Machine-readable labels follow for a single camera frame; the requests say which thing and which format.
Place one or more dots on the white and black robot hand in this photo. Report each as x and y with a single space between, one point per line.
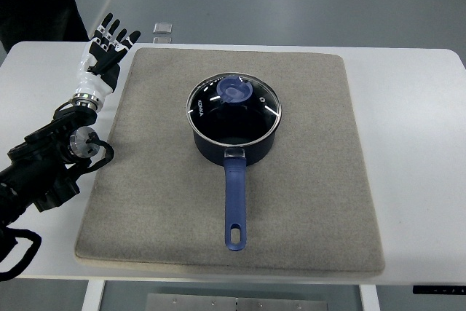
98 69

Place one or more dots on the glass pot lid blue knob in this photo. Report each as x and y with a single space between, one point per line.
233 109

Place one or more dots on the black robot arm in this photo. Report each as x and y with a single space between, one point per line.
45 168

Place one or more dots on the clear plastic floor piece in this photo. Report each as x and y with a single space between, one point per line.
162 28

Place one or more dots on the white left table leg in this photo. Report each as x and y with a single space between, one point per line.
93 295

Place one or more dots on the white table leg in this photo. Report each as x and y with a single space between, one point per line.
93 295
369 298

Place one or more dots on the beige fabric mat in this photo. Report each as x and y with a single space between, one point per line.
305 209

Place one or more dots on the white right table leg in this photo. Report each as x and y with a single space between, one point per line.
369 298

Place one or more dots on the black table control panel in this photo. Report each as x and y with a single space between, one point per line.
439 290

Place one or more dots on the dark blue saucepan blue handle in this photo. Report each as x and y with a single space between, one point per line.
235 159

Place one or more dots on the grey metal base plate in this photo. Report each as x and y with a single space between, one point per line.
193 302

